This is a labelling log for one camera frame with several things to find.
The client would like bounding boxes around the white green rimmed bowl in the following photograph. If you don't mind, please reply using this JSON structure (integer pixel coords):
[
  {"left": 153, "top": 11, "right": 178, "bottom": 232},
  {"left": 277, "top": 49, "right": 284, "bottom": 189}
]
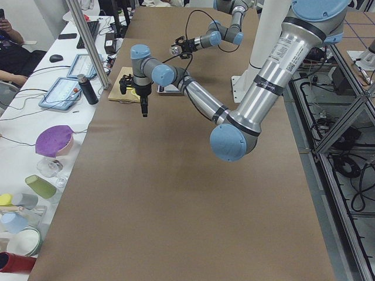
[{"left": 6, "top": 228, "right": 42, "bottom": 256}]

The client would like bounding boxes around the black smartphone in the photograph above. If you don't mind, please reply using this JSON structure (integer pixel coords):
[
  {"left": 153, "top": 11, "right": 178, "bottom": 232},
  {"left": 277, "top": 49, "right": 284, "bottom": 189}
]
[{"left": 58, "top": 33, "right": 77, "bottom": 40}]

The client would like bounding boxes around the aluminium frame rack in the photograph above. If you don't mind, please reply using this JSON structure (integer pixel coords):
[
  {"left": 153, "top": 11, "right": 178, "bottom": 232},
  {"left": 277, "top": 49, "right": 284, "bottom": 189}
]
[{"left": 284, "top": 33, "right": 374, "bottom": 280}]

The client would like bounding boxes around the green plastic cup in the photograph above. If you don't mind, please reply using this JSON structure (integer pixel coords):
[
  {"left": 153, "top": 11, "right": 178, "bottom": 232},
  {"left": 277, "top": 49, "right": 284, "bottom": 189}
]
[{"left": 25, "top": 174, "right": 57, "bottom": 199}]

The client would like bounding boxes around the near blue teach pendant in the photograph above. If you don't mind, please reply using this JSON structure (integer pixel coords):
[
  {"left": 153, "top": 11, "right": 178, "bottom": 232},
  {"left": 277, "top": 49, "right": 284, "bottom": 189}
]
[{"left": 39, "top": 77, "right": 81, "bottom": 111}]

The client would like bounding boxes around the black power adapter box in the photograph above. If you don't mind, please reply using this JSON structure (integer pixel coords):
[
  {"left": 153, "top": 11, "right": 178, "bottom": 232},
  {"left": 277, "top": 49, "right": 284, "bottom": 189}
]
[{"left": 104, "top": 33, "right": 117, "bottom": 54}]

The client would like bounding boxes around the aluminium frame post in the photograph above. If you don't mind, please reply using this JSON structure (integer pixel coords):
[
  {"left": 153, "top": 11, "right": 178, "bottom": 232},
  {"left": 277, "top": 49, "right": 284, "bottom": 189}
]
[{"left": 66, "top": 0, "right": 110, "bottom": 90}]

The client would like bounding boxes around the silver digital kitchen scale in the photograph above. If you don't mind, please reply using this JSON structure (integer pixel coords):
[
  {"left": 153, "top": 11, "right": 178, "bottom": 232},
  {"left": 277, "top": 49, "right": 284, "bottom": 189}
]
[{"left": 156, "top": 84, "right": 183, "bottom": 96}]

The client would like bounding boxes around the yellow plastic cup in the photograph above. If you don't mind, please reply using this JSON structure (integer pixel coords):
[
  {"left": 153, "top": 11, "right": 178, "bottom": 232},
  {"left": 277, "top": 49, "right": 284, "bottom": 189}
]
[{"left": 0, "top": 193, "right": 12, "bottom": 207}]

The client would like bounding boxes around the seated person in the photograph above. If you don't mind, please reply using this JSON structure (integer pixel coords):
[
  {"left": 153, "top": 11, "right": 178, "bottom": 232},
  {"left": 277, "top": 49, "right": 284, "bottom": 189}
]
[{"left": 0, "top": 9, "right": 46, "bottom": 87}]

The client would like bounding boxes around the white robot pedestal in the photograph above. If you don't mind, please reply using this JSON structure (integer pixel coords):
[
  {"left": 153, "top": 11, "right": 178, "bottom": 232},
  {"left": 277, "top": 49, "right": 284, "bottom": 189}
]
[{"left": 231, "top": 1, "right": 290, "bottom": 103}]

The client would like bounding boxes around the bamboo cutting board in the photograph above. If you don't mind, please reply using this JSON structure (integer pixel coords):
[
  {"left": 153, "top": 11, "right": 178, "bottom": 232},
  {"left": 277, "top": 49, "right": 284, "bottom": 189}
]
[{"left": 108, "top": 67, "right": 140, "bottom": 103}]

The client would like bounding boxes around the far blue teach pendant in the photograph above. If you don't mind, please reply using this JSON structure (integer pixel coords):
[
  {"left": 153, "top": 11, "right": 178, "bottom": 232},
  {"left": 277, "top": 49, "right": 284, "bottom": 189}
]
[{"left": 66, "top": 54, "right": 97, "bottom": 80}]

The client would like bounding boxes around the glass sauce bottle steel top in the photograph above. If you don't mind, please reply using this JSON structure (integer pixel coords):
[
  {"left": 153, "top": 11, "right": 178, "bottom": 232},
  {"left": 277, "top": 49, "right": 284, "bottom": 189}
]
[{"left": 170, "top": 44, "right": 183, "bottom": 56}]

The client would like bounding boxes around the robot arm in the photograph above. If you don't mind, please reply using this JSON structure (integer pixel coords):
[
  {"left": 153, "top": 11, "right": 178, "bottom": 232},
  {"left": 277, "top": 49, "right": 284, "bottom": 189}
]
[
  {"left": 170, "top": 1, "right": 257, "bottom": 59},
  {"left": 120, "top": 1, "right": 349, "bottom": 162}
]

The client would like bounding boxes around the purple covered pink bowl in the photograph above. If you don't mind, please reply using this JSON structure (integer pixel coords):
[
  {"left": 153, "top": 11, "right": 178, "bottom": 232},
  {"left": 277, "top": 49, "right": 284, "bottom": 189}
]
[{"left": 35, "top": 125, "right": 74, "bottom": 158}]

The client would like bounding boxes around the red cup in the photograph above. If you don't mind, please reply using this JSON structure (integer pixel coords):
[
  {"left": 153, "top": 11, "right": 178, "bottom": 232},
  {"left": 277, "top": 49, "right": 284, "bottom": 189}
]
[{"left": 1, "top": 252, "right": 37, "bottom": 274}]

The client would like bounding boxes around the black thermos bottle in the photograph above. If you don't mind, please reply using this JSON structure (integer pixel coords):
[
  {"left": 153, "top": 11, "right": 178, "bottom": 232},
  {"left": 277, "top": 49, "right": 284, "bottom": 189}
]
[{"left": 77, "top": 74, "right": 98, "bottom": 105}]

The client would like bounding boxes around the clear wine glass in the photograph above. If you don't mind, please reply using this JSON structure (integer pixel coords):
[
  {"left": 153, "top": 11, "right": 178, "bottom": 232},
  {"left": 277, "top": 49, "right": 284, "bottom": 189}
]
[{"left": 36, "top": 157, "right": 69, "bottom": 189}]

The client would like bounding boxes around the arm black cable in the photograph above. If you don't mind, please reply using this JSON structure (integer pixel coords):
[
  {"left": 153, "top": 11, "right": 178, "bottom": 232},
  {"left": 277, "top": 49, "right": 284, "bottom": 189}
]
[
  {"left": 185, "top": 9, "right": 244, "bottom": 53},
  {"left": 161, "top": 52, "right": 194, "bottom": 77}
]

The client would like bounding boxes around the blue teach pendant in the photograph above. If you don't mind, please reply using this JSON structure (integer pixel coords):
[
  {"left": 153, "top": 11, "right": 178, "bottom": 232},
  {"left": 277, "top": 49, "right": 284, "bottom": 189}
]
[
  {"left": 39, "top": 77, "right": 81, "bottom": 111},
  {"left": 66, "top": 54, "right": 97, "bottom": 80}
]

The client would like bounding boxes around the light blue plastic cup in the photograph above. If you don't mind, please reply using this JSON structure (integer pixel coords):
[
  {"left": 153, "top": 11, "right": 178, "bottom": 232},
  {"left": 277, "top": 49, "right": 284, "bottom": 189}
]
[{"left": 1, "top": 212, "right": 28, "bottom": 234}]

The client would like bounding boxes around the grey plastic cup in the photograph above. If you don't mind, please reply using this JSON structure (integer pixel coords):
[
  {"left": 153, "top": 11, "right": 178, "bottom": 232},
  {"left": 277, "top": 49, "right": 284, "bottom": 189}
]
[{"left": 11, "top": 193, "right": 39, "bottom": 210}]

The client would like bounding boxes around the black keyboard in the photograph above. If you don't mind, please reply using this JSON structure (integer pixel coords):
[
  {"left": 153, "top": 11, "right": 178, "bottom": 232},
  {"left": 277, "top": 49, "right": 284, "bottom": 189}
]
[{"left": 76, "top": 20, "right": 101, "bottom": 50}]

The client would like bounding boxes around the black computer mouse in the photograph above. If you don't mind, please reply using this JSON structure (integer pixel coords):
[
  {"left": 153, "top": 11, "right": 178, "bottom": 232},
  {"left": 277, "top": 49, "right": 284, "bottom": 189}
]
[{"left": 49, "top": 54, "right": 64, "bottom": 63}]

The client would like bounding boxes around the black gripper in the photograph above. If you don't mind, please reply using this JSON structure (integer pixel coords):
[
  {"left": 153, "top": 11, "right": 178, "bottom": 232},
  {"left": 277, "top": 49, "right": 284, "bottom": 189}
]
[
  {"left": 119, "top": 74, "right": 152, "bottom": 117},
  {"left": 175, "top": 36, "right": 197, "bottom": 58}
]

